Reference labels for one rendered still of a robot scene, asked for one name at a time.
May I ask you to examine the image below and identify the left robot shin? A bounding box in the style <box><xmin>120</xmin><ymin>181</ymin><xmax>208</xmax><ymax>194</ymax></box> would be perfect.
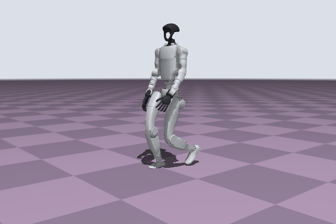
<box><xmin>168</xmin><ymin>134</ymin><xmax>196</xmax><ymax>152</ymax></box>

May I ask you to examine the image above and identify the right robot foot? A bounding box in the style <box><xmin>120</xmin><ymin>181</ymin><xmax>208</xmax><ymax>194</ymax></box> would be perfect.
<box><xmin>148</xmin><ymin>161</ymin><xmax>166</xmax><ymax>168</ymax></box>

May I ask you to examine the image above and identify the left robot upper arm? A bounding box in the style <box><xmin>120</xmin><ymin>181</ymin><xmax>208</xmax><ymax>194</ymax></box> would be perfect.
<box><xmin>176</xmin><ymin>47</ymin><xmax>188</xmax><ymax>76</ymax></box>

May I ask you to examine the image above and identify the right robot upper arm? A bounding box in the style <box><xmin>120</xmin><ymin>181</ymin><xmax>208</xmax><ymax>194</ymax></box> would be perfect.
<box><xmin>152</xmin><ymin>48</ymin><xmax>160</xmax><ymax>77</ymax></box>

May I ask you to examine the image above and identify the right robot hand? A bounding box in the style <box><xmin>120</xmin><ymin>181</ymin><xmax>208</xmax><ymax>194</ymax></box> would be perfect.
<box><xmin>142</xmin><ymin>90</ymin><xmax>151</xmax><ymax>111</ymax></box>

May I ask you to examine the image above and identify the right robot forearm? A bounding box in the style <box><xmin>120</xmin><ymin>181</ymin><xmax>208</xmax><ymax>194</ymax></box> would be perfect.
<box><xmin>146</xmin><ymin>74</ymin><xmax>158</xmax><ymax>96</ymax></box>

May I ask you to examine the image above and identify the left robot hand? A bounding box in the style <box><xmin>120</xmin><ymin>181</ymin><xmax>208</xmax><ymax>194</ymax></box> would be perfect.
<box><xmin>156</xmin><ymin>89</ymin><xmax>175</xmax><ymax>112</ymax></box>

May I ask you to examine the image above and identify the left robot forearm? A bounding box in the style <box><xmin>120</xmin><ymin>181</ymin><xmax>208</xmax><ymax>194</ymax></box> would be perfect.
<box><xmin>169</xmin><ymin>69</ymin><xmax>185</xmax><ymax>96</ymax></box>

